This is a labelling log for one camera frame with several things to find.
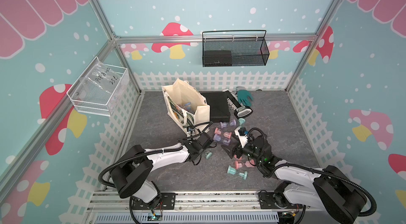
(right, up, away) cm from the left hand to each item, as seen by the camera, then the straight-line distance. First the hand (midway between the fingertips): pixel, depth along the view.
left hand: (202, 147), depth 89 cm
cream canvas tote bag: (-14, +32, +11) cm, 36 cm away
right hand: (+13, +5, -7) cm, 16 cm away
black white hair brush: (+26, +20, +19) cm, 38 cm away
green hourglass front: (+16, -10, -8) cm, 20 cm away
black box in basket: (+10, +52, +4) cm, 53 cm away
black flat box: (+11, +23, +14) cm, 29 cm away
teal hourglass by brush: (+25, +14, +11) cm, 31 cm away
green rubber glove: (+30, +31, +27) cm, 51 cm away
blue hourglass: (-9, +24, +11) cm, 27 cm away
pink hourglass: (+20, -8, -6) cm, 22 cm away
